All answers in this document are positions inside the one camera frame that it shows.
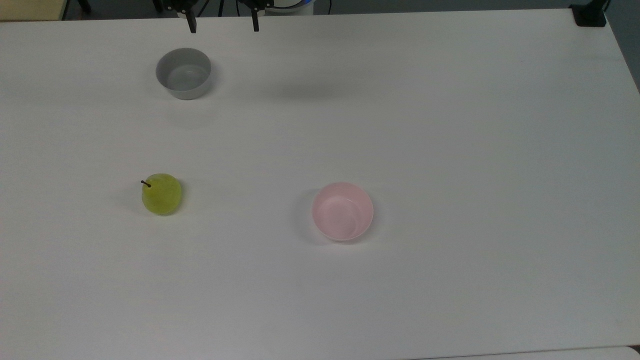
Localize pink bowl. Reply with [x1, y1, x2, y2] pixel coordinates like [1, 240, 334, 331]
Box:
[312, 182, 375, 243]

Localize yellow wooden furniture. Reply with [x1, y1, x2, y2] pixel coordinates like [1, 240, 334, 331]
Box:
[0, 0, 69, 22]

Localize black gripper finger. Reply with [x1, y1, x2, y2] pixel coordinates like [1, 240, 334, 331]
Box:
[235, 0, 273, 33]
[166, 0, 198, 34]

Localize black table clamp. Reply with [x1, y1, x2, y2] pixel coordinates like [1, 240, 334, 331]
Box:
[570, 0, 612, 28]

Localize green pear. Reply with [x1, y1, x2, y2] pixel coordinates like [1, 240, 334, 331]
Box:
[140, 173, 183, 217]

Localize grey bowl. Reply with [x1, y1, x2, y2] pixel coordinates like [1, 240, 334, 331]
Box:
[155, 47, 212, 101]

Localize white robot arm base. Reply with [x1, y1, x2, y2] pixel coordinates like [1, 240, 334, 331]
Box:
[262, 0, 315, 16]

